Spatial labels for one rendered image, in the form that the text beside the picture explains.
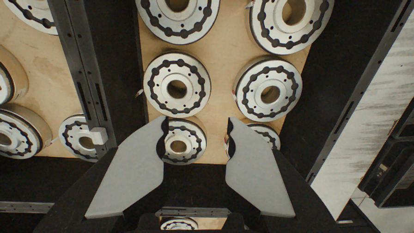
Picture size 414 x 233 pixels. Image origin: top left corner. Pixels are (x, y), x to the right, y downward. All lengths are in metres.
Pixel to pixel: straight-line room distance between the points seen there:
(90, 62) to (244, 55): 0.20
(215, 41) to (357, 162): 0.66
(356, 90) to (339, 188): 0.65
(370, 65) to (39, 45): 0.43
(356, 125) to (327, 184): 0.27
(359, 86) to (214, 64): 0.18
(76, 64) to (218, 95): 0.19
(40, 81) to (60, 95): 0.03
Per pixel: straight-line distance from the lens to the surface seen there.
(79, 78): 0.21
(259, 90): 0.25
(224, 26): 0.26
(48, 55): 0.35
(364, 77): 0.24
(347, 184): 0.85
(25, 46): 0.37
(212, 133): 0.32
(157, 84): 0.25
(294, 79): 0.28
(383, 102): 0.66
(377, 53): 0.24
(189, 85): 0.23
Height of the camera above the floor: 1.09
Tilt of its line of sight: 62 degrees down
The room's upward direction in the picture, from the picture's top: 177 degrees clockwise
